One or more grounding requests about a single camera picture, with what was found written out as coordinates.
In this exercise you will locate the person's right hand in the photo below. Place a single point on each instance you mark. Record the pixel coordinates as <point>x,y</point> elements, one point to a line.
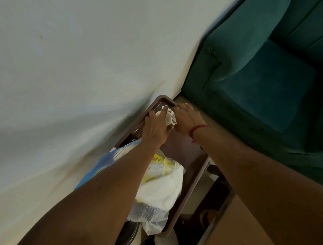
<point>185,118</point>

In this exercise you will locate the person's left hand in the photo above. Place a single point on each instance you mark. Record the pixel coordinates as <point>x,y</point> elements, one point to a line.
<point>155,128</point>

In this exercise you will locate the person's left thumb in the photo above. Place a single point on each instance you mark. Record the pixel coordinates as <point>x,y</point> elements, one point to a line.
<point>150,114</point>

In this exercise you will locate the person's right fingers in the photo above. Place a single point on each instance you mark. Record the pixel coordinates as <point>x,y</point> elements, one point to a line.
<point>182,107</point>

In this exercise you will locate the white paper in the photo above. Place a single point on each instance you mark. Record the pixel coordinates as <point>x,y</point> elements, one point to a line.
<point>168,117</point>

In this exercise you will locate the person's left forearm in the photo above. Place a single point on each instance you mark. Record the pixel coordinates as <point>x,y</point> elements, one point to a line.
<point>101,196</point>

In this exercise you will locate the person's right forearm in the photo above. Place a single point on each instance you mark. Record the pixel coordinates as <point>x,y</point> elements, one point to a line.
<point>262,186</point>

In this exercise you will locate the red wrist thread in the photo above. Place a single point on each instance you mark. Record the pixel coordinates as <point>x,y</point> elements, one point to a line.
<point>196,129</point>

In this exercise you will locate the brown plastic tray table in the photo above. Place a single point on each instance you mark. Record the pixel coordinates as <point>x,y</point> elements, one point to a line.
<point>180,154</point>

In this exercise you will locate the blue plastic packet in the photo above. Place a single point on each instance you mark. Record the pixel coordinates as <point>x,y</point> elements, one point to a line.
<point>101,169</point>

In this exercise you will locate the white plastic bag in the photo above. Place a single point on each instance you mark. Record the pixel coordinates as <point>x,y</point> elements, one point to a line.
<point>159,191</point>

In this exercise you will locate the teal green sofa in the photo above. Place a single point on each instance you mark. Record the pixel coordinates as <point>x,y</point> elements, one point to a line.
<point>262,83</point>

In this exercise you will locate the black round container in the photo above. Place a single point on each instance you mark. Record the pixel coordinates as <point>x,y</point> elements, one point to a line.
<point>128,233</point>

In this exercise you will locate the brown wooden table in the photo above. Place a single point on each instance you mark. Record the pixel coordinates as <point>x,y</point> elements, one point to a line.
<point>234,222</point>

